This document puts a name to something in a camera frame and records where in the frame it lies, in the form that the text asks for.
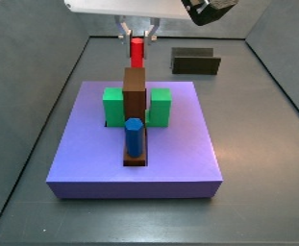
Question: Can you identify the green U-shaped block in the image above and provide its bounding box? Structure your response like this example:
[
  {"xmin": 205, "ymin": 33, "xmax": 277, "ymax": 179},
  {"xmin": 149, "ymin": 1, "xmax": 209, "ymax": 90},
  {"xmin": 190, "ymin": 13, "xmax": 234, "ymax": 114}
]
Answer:
[{"xmin": 103, "ymin": 87, "xmax": 173, "ymax": 127}]

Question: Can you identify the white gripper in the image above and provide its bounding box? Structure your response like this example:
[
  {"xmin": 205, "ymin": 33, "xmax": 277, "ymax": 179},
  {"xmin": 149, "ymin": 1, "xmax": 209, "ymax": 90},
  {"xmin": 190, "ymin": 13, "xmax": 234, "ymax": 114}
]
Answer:
[{"xmin": 65, "ymin": 0, "xmax": 189, "ymax": 58}]

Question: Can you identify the red peg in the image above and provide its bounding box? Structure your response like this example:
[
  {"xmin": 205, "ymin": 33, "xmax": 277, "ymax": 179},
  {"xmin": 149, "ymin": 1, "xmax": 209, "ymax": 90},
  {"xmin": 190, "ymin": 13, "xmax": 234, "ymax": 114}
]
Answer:
[{"xmin": 132, "ymin": 37, "xmax": 145, "ymax": 67}]

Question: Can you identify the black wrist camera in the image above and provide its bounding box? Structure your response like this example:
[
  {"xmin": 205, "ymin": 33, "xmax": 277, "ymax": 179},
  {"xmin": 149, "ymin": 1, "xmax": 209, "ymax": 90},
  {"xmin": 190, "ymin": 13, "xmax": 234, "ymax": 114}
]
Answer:
[{"xmin": 182, "ymin": 0, "xmax": 240, "ymax": 26}]

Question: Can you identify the brown block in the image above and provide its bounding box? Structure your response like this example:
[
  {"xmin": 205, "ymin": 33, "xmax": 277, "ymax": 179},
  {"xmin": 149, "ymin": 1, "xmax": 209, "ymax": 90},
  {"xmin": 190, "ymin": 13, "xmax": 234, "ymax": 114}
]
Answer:
[{"xmin": 122, "ymin": 67, "xmax": 148, "ymax": 166}]

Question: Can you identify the purple board base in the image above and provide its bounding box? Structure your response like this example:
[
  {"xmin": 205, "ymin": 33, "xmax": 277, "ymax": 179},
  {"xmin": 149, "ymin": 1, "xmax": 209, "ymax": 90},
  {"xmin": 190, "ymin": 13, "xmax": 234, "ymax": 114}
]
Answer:
[{"xmin": 47, "ymin": 82, "xmax": 222, "ymax": 199}]

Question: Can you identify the blue hexagonal peg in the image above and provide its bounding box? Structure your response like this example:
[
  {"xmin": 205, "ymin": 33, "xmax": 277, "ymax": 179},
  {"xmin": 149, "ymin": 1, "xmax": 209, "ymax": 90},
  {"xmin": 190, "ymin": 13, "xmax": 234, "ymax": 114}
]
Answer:
[{"xmin": 125, "ymin": 118, "xmax": 145, "ymax": 158}]

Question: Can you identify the black angle bracket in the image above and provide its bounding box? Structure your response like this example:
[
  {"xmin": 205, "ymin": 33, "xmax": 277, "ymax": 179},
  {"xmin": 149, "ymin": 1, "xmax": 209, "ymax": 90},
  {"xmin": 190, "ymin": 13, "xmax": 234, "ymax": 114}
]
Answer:
[{"xmin": 172, "ymin": 47, "xmax": 221, "ymax": 75}]

